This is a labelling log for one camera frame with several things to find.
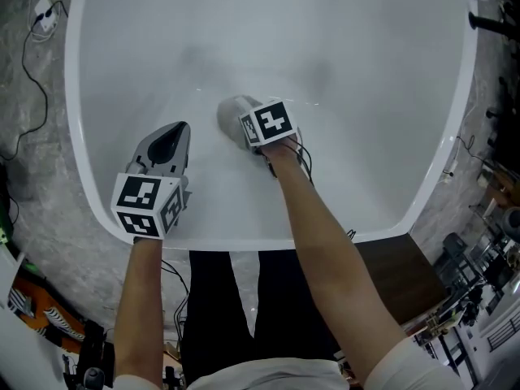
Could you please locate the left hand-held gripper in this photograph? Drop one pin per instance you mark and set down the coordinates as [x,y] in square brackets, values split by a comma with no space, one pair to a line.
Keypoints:
[138,193]

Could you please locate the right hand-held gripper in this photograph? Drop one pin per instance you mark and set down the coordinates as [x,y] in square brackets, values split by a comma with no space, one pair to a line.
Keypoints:
[272,122]

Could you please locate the white fluffy wash mitt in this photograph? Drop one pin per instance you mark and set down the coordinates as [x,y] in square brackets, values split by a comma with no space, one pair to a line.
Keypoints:
[231,116]

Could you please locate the white bathtub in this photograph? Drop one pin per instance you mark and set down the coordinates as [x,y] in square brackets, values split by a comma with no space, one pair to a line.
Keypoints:
[243,35]

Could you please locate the person's left forearm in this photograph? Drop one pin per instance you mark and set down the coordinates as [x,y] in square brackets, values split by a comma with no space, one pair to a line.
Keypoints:
[138,307]

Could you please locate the person's right forearm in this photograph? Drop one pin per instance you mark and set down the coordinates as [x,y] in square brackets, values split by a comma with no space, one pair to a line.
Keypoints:
[325,258]

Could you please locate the person's left leg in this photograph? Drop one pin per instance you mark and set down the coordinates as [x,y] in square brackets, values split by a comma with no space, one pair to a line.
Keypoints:
[211,299]

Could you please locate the person's leg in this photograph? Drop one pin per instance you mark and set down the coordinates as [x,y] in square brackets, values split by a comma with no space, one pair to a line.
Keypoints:
[292,299]
[211,299]

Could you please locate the green patterned bag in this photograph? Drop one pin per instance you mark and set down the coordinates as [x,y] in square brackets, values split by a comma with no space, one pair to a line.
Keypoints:
[4,230]

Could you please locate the person's right leg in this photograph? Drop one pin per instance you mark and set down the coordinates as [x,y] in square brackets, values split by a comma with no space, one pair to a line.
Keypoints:
[292,299]

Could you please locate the white power strip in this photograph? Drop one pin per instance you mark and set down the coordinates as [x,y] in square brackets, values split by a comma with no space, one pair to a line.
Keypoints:
[44,12]

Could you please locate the white power adapter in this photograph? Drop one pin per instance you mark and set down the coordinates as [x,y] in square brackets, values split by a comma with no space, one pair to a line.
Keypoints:
[451,169]

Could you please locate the dark printed cardboard box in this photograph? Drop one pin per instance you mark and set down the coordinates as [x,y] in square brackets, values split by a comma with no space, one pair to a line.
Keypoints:
[398,270]

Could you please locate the orange zebra striped bag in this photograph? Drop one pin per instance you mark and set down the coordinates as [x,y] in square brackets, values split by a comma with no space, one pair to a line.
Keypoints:
[36,307]

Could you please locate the black equipment box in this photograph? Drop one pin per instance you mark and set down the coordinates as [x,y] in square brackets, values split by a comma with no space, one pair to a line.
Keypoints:
[455,244]

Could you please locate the black hand shower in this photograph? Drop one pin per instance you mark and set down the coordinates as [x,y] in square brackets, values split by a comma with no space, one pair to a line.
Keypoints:
[491,23]

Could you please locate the white side table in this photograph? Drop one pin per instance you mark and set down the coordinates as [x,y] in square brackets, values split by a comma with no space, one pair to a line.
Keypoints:
[24,360]

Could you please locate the person's white shirt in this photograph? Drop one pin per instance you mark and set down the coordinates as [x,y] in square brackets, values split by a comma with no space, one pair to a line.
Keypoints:
[406,368]

